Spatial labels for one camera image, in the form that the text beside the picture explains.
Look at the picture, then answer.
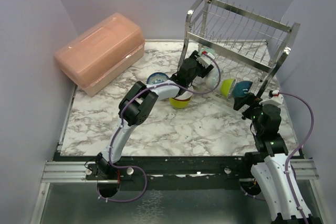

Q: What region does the lime green white bowl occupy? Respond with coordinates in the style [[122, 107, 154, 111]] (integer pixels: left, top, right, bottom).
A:
[[219, 78, 236, 98]]

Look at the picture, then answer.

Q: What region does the dark teal beige bowl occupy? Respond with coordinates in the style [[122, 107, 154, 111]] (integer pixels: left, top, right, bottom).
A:
[[232, 80, 253, 98]]

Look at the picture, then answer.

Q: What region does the white orange bowl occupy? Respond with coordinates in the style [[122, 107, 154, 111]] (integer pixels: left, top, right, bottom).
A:
[[174, 91, 193, 101]]

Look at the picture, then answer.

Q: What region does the mint green brown-rimmed bowl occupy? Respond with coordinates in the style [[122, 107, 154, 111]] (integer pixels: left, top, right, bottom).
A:
[[200, 47, 215, 56]]

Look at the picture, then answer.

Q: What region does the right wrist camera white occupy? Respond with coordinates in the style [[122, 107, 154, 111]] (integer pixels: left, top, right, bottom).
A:
[[259, 90, 284, 107]]

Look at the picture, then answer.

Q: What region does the white grey bottom bowl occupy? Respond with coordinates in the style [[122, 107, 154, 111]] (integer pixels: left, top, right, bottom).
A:
[[205, 67, 223, 89]]

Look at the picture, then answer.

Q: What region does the yellow-green bottom bowl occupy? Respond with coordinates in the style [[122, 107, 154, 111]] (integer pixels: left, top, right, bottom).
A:
[[169, 98, 191, 109]]

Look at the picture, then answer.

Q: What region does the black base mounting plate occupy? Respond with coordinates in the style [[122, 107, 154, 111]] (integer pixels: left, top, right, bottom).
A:
[[52, 140, 305, 192]]

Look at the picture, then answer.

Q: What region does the blue white patterned bowl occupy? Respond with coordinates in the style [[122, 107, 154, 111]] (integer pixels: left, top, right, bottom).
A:
[[146, 72, 169, 84]]

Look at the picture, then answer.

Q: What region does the stainless steel dish rack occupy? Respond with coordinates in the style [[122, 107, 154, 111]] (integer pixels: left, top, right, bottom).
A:
[[178, 0, 300, 98]]

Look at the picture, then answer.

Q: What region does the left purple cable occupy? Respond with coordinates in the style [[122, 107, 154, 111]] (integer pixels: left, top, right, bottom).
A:
[[97, 52, 221, 203]]

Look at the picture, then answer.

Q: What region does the pink plastic storage box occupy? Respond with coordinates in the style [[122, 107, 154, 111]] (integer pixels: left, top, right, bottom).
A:
[[55, 13, 145, 97]]

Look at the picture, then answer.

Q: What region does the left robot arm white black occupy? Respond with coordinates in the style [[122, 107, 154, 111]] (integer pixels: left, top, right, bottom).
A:
[[95, 51, 220, 179]]

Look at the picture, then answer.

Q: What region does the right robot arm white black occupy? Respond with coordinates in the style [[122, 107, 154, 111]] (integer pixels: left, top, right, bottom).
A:
[[234, 90, 322, 223]]

